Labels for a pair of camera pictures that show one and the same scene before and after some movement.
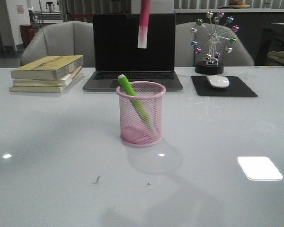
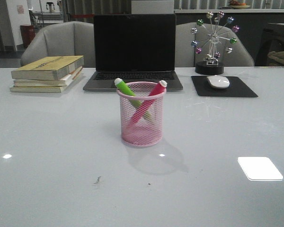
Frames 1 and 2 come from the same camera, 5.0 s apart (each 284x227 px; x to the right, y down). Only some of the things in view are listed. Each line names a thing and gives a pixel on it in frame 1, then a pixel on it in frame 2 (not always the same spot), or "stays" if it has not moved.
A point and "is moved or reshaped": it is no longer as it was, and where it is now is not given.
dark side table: (276, 37) stays
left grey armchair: (66, 39) stays
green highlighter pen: (135, 98) is moved or reshaped
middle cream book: (61, 82) stays
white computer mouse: (218, 81) stays
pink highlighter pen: (144, 24) to (146, 103)
